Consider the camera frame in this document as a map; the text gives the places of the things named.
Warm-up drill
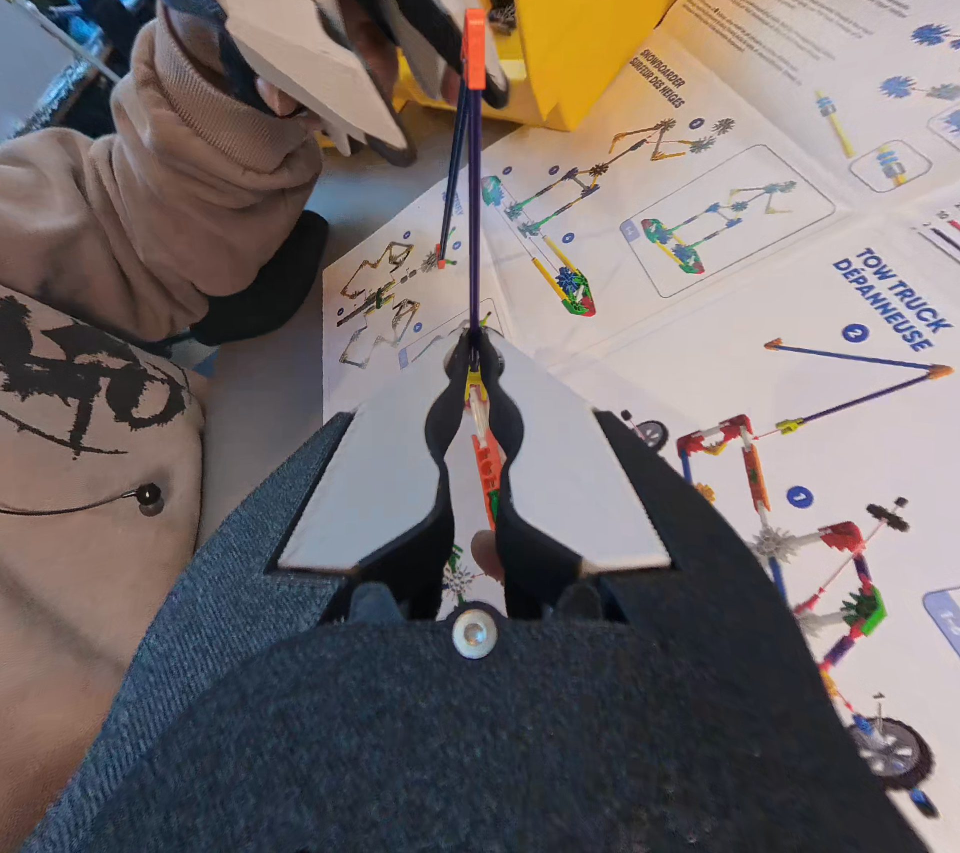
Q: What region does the black drawstring cord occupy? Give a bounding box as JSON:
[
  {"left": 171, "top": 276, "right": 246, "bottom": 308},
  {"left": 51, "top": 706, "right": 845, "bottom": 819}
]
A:
[{"left": 0, "top": 481, "right": 166, "bottom": 518}]

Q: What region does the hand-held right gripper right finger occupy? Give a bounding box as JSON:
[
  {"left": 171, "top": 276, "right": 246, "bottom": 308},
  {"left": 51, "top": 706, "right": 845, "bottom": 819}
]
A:
[{"left": 477, "top": 331, "right": 672, "bottom": 611}]

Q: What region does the person's left hand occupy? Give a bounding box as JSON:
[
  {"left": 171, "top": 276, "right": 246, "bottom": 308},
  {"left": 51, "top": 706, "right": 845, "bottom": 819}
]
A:
[{"left": 248, "top": 0, "right": 459, "bottom": 119}]

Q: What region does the small orange connector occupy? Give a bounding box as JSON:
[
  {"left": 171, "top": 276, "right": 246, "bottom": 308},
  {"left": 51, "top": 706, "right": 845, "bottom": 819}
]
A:
[{"left": 461, "top": 7, "right": 490, "bottom": 94}]

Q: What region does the purple plastic rod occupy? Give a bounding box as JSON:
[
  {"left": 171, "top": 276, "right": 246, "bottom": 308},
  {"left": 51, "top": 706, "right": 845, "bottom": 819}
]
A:
[{"left": 465, "top": 88, "right": 489, "bottom": 344}]

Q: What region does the white building instruction sheet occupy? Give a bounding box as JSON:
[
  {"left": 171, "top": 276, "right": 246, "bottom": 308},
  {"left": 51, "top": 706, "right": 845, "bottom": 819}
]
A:
[{"left": 320, "top": 0, "right": 960, "bottom": 824}]

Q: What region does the blue plastic rod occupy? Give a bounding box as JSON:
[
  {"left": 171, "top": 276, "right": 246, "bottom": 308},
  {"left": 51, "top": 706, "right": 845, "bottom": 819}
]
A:
[{"left": 440, "top": 88, "right": 475, "bottom": 262}]

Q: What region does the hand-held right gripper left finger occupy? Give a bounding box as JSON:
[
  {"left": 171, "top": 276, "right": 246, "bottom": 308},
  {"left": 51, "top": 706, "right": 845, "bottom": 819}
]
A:
[{"left": 278, "top": 331, "right": 469, "bottom": 607}]

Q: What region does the colourful rod connector frame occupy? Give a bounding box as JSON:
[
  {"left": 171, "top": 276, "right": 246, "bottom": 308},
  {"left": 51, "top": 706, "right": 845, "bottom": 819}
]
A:
[{"left": 443, "top": 370, "right": 511, "bottom": 614}]

